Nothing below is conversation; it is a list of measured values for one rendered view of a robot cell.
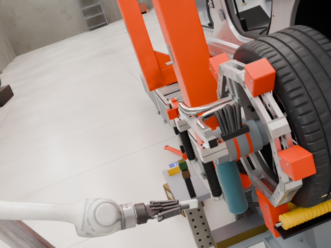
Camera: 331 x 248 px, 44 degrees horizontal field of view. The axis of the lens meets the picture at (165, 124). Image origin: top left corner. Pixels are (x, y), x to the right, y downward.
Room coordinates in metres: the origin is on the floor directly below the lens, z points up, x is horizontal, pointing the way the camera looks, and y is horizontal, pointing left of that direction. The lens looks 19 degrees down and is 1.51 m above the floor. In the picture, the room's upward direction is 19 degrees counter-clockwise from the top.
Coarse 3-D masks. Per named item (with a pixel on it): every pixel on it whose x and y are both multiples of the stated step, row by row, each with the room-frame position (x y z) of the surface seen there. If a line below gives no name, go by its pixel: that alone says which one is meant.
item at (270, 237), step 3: (264, 237) 1.71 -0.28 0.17; (267, 237) 1.71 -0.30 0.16; (270, 237) 1.71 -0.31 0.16; (264, 240) 1.69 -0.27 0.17; (267, 240) 1.71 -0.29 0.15; (270, 240) 1.70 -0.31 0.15; (273, 240) 1.70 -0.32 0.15; (264, 243) 1.71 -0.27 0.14; (267, 243) 1.66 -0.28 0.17; (270, 243) 1.68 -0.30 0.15; (273, 243) 1.68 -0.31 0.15; (267, 246) 1.66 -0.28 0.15; (270, 246) 1.66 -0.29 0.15; (273, 246) 1.66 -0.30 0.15; (276, 246) 1.65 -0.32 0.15
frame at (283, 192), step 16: (224, 64) 1.52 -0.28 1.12; (240, 64) 1.44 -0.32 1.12; (224, 80) 1.57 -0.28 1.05; (240, 80) 1.33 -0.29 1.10; (224, 96) 1.67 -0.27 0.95; (256, 96) 1.26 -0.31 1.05; (272, 96) 1.25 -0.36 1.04; (272, 112) 1.24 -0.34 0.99; (272, 128) 1.17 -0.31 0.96; (288, 128) 1.18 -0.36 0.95; (272, 144) 1.19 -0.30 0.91; (288, 144) 1.18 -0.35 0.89; (256, 160) 1.58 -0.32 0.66; (256, 176) 1.52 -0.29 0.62; (288, 176) 1.19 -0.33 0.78; (272, 192) 1.37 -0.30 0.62; (288, 192) 1.20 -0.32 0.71
